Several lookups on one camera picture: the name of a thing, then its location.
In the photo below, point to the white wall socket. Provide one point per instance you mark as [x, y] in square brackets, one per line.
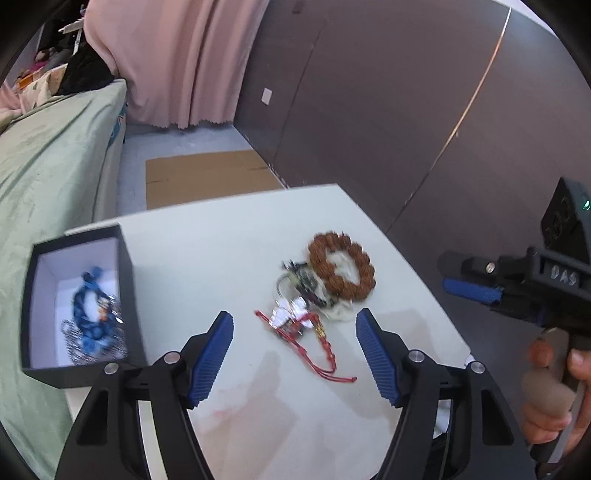
[267, 96]

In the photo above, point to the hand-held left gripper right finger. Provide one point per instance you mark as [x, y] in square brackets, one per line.
[377, 357]

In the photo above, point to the black jewelry box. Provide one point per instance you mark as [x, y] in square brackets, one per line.
[74, 304]

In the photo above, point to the flat cardboard sheet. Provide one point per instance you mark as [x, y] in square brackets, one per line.
[207, 177]

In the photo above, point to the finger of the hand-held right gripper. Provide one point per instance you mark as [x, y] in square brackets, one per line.
[471, 288]

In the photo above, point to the dark clothes pile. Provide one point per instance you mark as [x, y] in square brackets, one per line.
[85, 69]

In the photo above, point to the pink curtain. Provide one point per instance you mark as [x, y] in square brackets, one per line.
[184, 60]

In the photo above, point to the person's right hand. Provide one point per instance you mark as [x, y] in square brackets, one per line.
[549, 392]

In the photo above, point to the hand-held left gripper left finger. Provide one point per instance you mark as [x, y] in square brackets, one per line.
[210, 357]

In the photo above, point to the green bed cover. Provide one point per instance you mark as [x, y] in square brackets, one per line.
[46, 194]

